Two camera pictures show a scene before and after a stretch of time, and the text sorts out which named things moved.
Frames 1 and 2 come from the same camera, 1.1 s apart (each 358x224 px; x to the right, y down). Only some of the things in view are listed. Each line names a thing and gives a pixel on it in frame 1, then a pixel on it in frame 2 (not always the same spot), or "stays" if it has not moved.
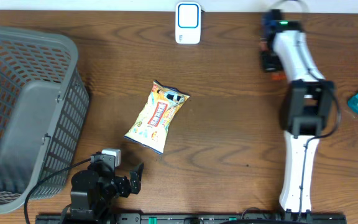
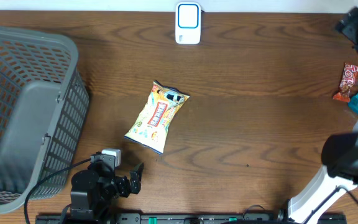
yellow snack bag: x=151 y=129 stays
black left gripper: x=124 y=188 stays
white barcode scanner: x=188 y=22 stays
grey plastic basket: x=34 y=106 stays
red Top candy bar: x=278 y=76 -> x=348 y=78
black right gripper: x=266 y=66 -> x=351 y=22
